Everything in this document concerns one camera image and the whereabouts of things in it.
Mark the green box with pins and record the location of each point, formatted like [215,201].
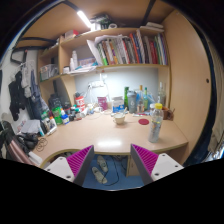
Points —
[57,116]

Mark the clear glass bottle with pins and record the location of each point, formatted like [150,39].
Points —
[161,95]

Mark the grey slipper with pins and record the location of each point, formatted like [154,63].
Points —
[102,163]
[99,175]

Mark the cream ceramic cup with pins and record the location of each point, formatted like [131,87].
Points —
[119,119]

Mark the wooden shelf unit with books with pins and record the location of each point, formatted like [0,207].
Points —
[113,33]

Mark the white light tube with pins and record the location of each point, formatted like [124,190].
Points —
[84,19]

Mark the magenta snack packet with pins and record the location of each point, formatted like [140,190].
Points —
[102,103]

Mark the slim yellow-capped bottle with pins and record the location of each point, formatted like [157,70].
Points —
[140,100]

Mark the red and white can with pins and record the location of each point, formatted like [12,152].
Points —
[80,102]

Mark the white wall power socket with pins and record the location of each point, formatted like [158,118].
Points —
[96,84]

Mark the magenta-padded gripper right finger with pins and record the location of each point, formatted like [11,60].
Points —
[146,160]

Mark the clear yellow-capped drink bottle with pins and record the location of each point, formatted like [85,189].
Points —
[155,125]

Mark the tall green bottle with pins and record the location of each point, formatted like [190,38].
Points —
[126,96]

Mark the flat round red coaster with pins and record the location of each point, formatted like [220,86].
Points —
[143,121]

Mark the black hanging garment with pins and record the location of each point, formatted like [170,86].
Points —
[16,96]

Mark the grey hanging garment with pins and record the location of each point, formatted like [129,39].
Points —
[33,90]

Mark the small green glass bottle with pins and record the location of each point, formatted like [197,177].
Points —
[145,100]

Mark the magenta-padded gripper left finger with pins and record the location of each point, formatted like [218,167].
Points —
[78,161]

